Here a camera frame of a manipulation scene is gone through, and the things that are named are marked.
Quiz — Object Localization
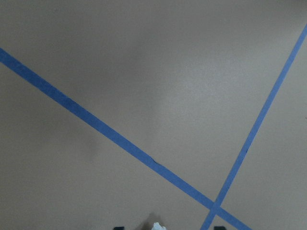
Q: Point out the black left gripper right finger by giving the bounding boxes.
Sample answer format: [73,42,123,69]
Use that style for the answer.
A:
[213,226,224,230]

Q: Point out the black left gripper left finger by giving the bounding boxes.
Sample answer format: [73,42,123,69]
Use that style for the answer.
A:
[114,226,124,230]

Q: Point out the pink and grey towel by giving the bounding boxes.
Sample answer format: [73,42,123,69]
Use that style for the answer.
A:
[151,222,167,230]

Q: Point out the blue tape grid lines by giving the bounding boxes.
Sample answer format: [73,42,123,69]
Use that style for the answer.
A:
[0,28,307,230]

